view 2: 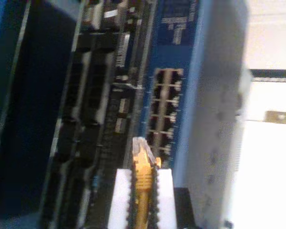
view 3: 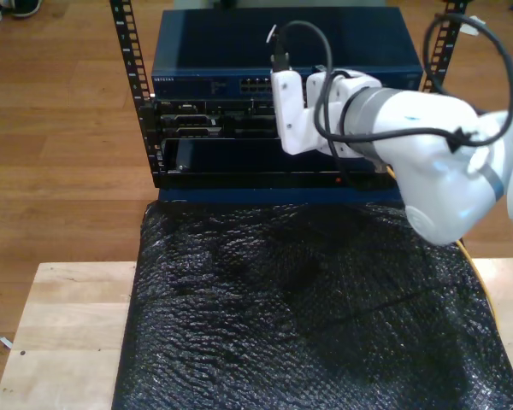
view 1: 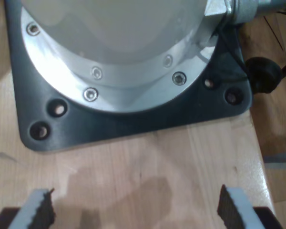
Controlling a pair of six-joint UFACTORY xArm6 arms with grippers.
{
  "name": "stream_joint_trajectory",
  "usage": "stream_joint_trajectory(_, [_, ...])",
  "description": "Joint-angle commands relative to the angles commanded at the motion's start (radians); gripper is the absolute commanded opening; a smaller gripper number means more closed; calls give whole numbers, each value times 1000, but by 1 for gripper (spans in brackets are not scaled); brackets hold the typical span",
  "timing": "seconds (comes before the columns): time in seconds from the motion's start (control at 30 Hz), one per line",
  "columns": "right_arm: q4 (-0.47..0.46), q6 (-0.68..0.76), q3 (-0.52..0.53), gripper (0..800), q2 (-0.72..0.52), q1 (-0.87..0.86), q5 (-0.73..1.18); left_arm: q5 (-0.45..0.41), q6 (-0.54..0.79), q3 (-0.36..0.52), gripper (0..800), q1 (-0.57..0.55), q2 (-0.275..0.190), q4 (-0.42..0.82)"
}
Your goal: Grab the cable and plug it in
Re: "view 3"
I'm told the yellow network cable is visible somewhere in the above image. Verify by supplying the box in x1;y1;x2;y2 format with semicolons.
384;165;504;338

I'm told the white crumpled paper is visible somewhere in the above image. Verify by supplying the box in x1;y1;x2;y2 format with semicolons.
460;15;485;37

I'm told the blue base board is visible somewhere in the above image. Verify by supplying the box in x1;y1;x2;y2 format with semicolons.
156;185;405;205

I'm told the black rack server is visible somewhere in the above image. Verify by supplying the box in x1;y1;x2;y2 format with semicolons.
139;97;283;140

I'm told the black bubble mat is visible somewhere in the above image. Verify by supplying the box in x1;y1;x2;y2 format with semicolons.
110;200;513;410

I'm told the dark blue shoe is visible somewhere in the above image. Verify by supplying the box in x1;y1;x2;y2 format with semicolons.
11;0;43;19

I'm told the black perforated rack post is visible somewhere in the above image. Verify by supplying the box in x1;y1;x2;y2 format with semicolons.
109;0;163;189
419;0;469;94

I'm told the blue network switch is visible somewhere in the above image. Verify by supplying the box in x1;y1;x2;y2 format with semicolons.
150;7;424;100

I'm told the black camera cable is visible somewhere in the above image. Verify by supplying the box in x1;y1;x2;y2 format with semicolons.
269;12;513;144

